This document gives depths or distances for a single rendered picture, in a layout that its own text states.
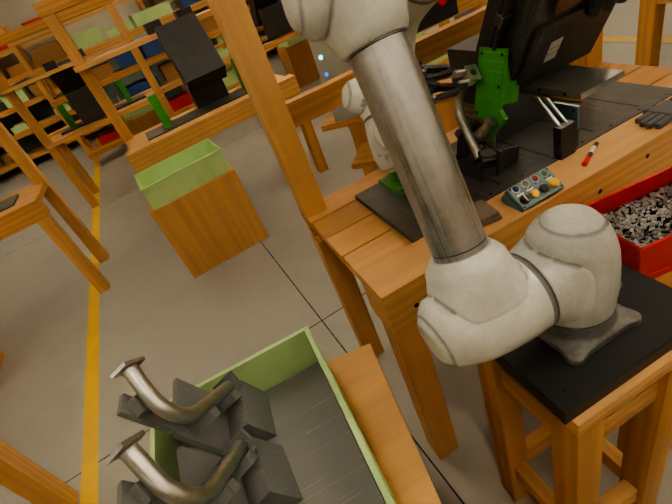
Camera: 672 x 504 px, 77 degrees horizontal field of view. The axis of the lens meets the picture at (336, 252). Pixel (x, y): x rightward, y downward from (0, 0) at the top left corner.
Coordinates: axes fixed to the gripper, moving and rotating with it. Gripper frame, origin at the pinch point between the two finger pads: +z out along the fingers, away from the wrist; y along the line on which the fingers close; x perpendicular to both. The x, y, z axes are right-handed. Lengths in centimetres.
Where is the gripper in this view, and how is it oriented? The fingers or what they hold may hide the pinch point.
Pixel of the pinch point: (464, 78)
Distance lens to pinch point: 150.0
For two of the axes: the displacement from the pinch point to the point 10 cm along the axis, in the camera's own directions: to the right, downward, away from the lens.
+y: -3.3, -9.2, 2.2
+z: 9.2, -2.6, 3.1
